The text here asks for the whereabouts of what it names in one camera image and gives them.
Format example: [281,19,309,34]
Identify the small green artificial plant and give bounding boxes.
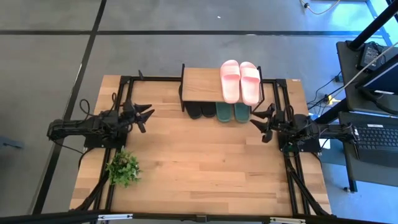
[105,148,142,189]

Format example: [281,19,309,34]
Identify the black crossbar silver brackets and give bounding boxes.
[0,210,398,224]

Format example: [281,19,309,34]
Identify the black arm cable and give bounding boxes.
[79,98,103,121]

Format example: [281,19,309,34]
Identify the yellow floor cable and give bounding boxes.
[300,0,341,16]

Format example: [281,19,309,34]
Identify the green slide sandal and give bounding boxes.
[233,103,251,124]
[215,102,233,123]

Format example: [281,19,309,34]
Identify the black diagonal stand pole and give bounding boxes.
[348,0,398,50]

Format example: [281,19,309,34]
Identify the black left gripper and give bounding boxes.
[122,100,155,127]

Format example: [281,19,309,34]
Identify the black laptop keyboard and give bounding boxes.
[338,110,398,169]

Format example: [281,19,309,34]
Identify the dark flat monitor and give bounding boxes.
[356,54,398,116]

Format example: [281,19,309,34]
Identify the wooden shelf black metal frame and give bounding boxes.
[179,63,266,113]

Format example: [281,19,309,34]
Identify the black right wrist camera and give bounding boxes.
[262,129,274,144]

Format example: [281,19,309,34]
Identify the black computer desk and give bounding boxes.
[335,40,398,192]

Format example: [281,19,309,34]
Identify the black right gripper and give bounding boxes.
[249,103,289,134]

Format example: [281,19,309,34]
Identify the black power adapter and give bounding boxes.
[359,42,381,70]

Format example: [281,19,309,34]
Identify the black aluminium table frame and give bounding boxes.
[70,70,332,218]

